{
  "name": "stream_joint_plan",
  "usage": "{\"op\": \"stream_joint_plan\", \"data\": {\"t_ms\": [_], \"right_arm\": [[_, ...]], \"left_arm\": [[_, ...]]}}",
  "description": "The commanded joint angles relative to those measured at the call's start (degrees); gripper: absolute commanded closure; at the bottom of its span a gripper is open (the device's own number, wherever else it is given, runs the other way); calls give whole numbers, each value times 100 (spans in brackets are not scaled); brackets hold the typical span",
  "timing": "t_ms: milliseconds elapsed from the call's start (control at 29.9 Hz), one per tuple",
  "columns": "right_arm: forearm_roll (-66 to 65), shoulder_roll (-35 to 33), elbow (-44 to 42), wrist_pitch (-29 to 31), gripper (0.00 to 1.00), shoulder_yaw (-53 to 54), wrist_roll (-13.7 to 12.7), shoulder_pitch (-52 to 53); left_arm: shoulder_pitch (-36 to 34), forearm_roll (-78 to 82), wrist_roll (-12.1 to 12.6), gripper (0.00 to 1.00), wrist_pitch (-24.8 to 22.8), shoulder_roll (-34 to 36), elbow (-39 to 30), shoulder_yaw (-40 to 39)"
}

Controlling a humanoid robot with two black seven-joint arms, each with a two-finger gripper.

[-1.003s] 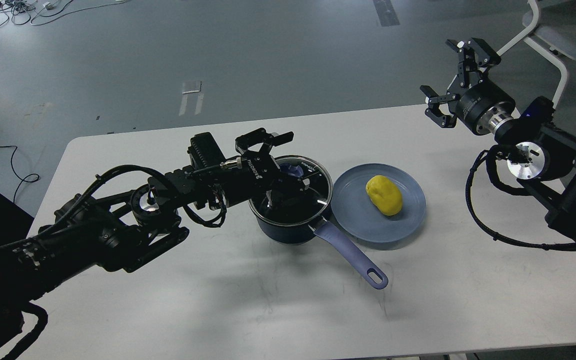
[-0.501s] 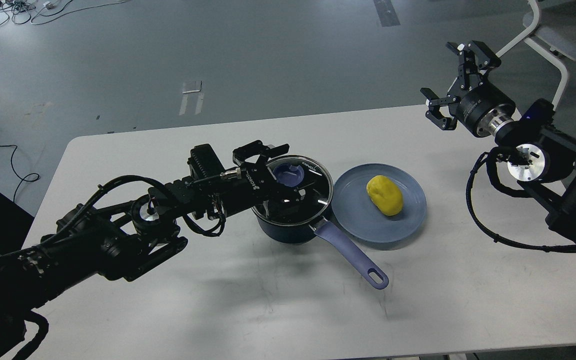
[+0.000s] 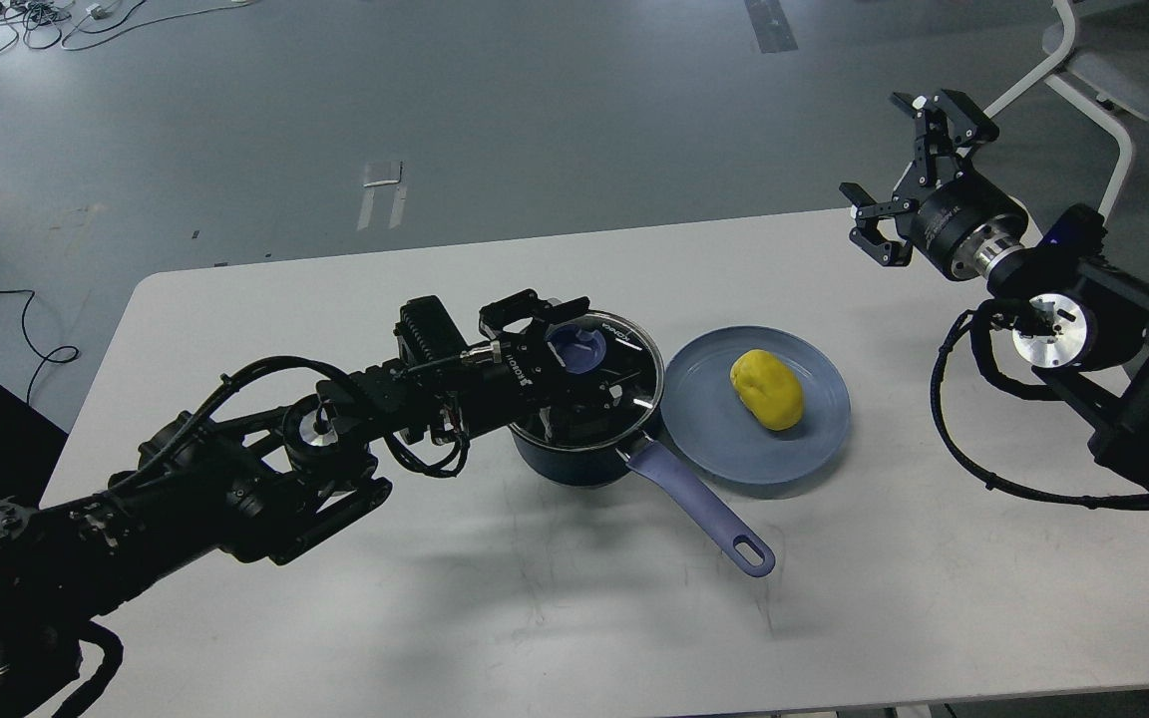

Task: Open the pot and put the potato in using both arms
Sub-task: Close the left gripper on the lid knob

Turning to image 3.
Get black cable on floor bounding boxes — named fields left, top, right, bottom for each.
left=0, top=227, right=80, bottom=406

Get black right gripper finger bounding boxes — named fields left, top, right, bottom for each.
left=890, top=88, right=998, bottom=190
left=839, top=182, right=920, bottom=267

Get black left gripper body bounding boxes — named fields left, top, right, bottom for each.
left=455, top=333, right=575, bottom=420

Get blue round plate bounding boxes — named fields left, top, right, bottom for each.
left=661, top=324, right=850, bottom=494

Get white office chair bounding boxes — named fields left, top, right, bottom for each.
left=985, top=1, right=1149, bottom=219

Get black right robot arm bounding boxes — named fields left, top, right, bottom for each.
left=840, top=88, right=1149, bottom=514

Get dark blue saucepan purple handle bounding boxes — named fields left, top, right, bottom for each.
left=508, top=310, right=776, bottom=578

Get yellow potato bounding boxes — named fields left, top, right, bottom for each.
left=728, top=349, right=805, bottom=432

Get glass pot lid purple knob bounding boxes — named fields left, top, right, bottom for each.
left=525, top=310, right=666, bottom=446

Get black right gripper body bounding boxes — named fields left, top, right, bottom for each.
left=899, top=170, right=1030, bottom=281

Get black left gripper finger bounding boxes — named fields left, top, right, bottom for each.
left=478, top=289, right=591, bottom=341
left=535, top=375, right=657, bottom=440

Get tangled cables on floor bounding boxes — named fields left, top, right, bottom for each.
left=0, top=0, right=256, bottom=65

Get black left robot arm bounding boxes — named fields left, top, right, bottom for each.
left=0, top=289, right=662, bottom=717

